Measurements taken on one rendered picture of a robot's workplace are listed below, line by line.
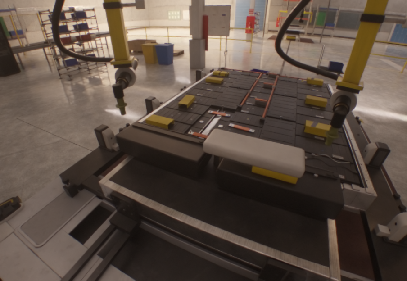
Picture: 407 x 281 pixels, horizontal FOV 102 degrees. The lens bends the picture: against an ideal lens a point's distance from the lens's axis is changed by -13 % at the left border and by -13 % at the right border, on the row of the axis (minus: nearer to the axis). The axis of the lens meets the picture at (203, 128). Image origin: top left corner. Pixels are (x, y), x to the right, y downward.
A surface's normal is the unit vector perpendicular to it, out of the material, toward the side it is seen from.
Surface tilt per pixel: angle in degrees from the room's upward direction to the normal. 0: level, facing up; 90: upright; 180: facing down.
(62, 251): 0
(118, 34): 90
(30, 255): 0
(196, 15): 90
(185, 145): 0
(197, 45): 90
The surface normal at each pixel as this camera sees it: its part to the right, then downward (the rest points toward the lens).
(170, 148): 0.00, -0.85
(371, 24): -0.62, 0.41
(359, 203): -0.41, 0.48
